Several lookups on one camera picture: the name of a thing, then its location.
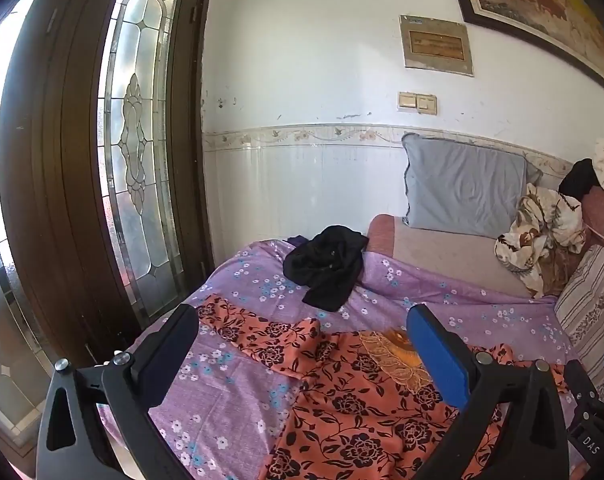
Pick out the beige wall light switch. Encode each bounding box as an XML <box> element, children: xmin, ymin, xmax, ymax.
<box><xmin>397</xmin><ymin>91</ymin><xmax>439</xmax><ymax>116</ymax></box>

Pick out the orange black floral garment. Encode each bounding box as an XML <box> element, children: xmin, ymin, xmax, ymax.
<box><xmin>197</xmin><ymin>294</ymin><xmax>570</xmax><ymax>480</ymax></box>

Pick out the brown cream floral blanket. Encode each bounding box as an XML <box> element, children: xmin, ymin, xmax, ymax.
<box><xmin>494</xmin><ymin>182</ymin><xmax>588</xmax><ymax>298</ymax></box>

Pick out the pink beige mattress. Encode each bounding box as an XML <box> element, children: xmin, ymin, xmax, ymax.
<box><xmin>367</xmin><ymin>214</ymin><xmax>558</xmax><ymax>298</ymax></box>

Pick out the purple floral bedsheet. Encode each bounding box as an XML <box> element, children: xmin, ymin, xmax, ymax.
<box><xmin>99</xmin><ymin>239</ymin><xmax>590</xmax><ymax>480</ymax></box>

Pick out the beige wall plaque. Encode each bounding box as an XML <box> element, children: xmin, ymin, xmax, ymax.
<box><xmin>399</xmin><ymin>15</ymin><xmax>475</xmax><ymax>77</ymax></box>

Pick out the black cloth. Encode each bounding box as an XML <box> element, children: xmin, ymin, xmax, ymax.
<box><xmin>558</xmin><ymin>158</ymin><xmax>604</xmax><ymax>198</ymax></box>

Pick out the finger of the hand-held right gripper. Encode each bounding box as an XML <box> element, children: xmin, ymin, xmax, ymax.
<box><xmin>563</xmin><ymin>359</ymin><xmax>603</xmax><ymax>428</ymax></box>

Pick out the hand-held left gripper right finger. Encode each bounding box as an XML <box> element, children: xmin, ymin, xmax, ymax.
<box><xmin>406</xmin><ymin>303</ymin><xmax>572</xmax><ymax>480</ymax></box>

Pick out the striped floral pillow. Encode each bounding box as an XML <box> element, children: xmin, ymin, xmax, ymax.
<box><xmin>554</xmin><ymin>244</ymin><xmax>604</xmax><ymax>411</ymax></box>

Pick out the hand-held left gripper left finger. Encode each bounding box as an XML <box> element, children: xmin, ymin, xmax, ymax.
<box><xmin>36</xmin><ymin>303</ymin><xmax>201</xmax><ymax>480</ymax></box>

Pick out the grey pillow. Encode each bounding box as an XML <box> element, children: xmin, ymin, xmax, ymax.
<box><xmin>401</xmin><ymin>132</ymin><xmax>544</xmax><ymax>240</ymax></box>

